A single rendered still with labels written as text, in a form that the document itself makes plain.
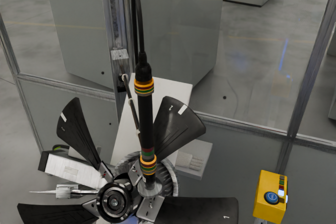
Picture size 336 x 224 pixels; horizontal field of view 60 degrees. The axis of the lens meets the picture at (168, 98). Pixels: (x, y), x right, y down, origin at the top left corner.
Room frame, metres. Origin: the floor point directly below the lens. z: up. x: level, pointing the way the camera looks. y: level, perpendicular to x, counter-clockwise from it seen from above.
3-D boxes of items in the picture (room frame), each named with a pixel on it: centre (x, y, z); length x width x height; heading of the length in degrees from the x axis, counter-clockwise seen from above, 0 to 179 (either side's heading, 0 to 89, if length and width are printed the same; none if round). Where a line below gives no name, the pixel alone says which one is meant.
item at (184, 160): (1.00, -0.10, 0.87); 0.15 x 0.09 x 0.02; 70
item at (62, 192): (0.66, 0.37, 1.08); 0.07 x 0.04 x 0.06; 80
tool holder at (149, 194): (0.54, 0.05, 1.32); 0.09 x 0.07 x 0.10; 15
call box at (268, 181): (0.69, -0.39, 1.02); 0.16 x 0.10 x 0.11; 160
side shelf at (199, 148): (1.09, -0.03, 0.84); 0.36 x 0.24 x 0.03; 70
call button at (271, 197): (0.64, -0.37, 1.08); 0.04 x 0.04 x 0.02
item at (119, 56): (1.14, 0.21, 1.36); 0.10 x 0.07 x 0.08; 15
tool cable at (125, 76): (0.80, 0.12, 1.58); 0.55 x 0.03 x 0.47; 15
